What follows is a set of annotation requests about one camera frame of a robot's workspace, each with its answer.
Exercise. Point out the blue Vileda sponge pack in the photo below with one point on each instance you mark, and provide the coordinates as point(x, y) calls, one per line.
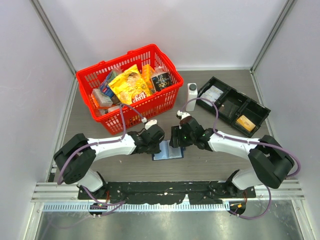
point(104, 86)

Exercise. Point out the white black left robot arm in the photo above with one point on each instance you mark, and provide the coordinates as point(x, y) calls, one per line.
point(75, 158)

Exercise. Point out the gold card in tray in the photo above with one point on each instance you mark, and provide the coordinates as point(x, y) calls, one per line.
point(246, 123)

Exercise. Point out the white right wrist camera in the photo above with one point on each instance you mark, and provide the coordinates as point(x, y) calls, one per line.
point(182, 116)

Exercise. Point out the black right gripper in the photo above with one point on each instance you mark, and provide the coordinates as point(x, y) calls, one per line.
point(176, 131)

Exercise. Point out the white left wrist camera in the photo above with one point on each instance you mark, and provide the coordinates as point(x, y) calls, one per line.
point(150, 123)

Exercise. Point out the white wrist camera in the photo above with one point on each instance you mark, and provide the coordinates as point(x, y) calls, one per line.
point(182, 116)
point(150, 123)

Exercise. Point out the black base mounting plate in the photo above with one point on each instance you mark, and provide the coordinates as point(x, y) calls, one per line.
point(170, 192)

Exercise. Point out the white sponge pack upper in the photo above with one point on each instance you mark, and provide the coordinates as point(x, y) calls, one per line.
point(102, 101)

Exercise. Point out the red plastic shopping basket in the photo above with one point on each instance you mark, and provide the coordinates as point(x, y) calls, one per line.
point(159, 102)

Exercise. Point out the white sponge pack lower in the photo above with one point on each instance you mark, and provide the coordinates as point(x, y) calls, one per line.
point(108, 110)

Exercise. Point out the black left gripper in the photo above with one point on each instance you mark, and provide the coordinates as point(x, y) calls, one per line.
point(156, 150)

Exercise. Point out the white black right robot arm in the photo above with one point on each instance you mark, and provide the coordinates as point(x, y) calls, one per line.
point(270, 163)

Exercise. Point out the white sponge pack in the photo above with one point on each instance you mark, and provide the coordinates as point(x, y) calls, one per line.
point(102, 101)
point(108, 110)

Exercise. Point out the black wrapped roll package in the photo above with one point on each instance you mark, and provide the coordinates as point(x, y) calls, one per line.
point(161, 79)

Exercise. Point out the yellow Lays chips bag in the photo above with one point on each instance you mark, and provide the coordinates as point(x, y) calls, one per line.
point(129, 86)

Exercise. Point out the black cards in tray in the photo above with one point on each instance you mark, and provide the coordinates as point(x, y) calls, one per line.
point(228, 108)

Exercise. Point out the orange snack box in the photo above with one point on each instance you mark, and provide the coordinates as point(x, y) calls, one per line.
point(147, 73)

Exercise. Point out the white cards in tray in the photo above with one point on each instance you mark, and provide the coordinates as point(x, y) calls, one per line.
point(212, 94)

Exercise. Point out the white bottle grey cap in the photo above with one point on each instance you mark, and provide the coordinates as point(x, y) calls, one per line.
point(192, 93)

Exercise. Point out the blue leather card holder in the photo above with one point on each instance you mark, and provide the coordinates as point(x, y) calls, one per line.
point(167, 152)

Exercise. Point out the black compartment tray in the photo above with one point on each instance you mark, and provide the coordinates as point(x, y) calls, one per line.
point(254, 111)

